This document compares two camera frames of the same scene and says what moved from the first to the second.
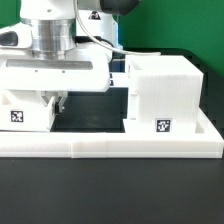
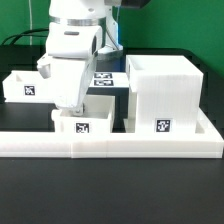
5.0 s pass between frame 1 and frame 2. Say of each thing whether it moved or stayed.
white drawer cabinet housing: stayed
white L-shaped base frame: stayed
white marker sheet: stayed
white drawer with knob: moved
